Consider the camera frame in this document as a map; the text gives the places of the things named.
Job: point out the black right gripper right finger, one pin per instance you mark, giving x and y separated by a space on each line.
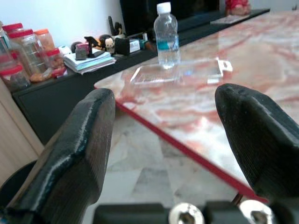
264 144

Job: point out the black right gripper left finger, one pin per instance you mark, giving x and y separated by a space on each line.
70 163

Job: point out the black TV cabinet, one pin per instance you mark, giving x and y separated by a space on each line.
58 105

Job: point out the beige wooden cabinet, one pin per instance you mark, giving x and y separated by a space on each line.
16 130

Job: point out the red lid jar dark contents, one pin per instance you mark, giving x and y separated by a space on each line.
15 78

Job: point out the stack of papers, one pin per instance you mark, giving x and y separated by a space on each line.
91 63

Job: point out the small red lid nut jar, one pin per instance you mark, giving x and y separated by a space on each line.
55 58

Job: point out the pink and grey small box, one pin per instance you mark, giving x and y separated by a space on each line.
81 51

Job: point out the large red lid plastic jar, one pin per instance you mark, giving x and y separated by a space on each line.
30 53

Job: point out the clear plastic packaging box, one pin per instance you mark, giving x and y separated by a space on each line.
151 78

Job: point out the black phone stand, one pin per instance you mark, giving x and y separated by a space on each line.
93 46

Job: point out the Mickey Mouse plush toy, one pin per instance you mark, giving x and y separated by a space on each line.
108 44

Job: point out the orange lid plastic jar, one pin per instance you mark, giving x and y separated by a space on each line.
45 39

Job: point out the black box with white label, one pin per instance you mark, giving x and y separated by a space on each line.
122 46

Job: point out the red plush toy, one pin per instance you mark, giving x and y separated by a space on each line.
237 7

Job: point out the clear plastic water bottle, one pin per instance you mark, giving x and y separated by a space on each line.
167 35

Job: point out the black television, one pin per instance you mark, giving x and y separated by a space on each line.
198 11

